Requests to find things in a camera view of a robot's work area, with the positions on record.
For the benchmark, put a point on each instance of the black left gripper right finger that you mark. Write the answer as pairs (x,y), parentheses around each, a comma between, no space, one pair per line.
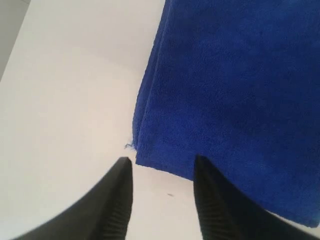
(225,213)

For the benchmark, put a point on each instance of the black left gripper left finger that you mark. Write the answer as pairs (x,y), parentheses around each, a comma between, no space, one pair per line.
(102,214)

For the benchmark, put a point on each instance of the blue terry towel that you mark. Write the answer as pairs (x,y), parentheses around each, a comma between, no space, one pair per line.
(237,81)

